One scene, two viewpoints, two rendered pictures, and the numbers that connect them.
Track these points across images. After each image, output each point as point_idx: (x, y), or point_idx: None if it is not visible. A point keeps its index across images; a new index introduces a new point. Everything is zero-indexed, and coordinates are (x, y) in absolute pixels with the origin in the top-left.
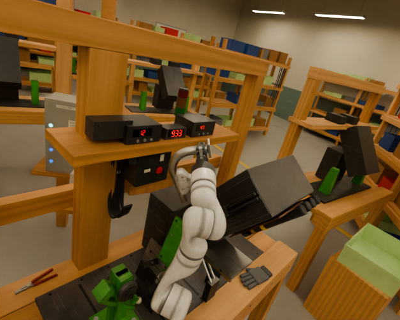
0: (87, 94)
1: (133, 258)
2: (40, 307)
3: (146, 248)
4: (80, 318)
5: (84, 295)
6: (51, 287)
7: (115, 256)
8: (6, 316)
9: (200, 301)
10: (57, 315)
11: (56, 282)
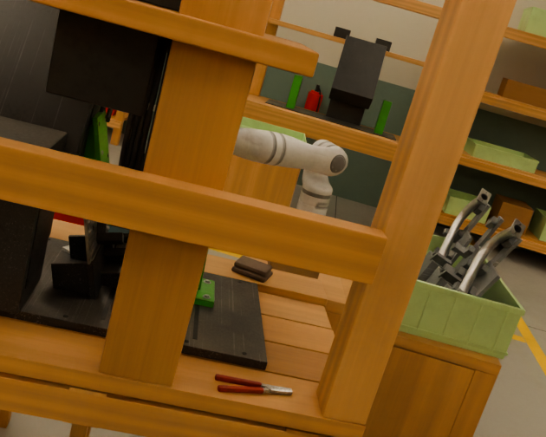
0: None
1: (68, 311)
2: (264, 349)
3: (87, 237)
4: (221, 315)
5: (198, 326)
6: (233, 370)
7: (87, 343)
8: (307, 377)
9: (55, 238)
10: (246, 332)
11: (221, 372)
